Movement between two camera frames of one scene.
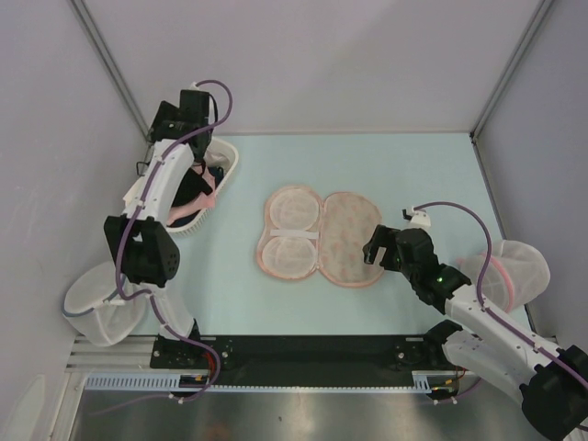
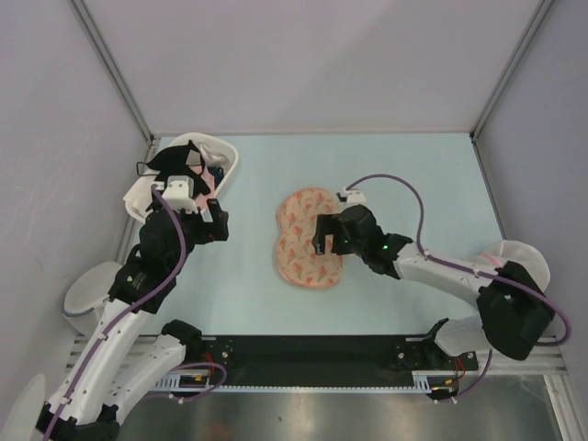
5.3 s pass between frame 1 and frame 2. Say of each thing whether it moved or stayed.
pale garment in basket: stayed
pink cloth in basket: stayed
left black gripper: moved
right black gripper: moved
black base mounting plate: stayed
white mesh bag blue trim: stayed
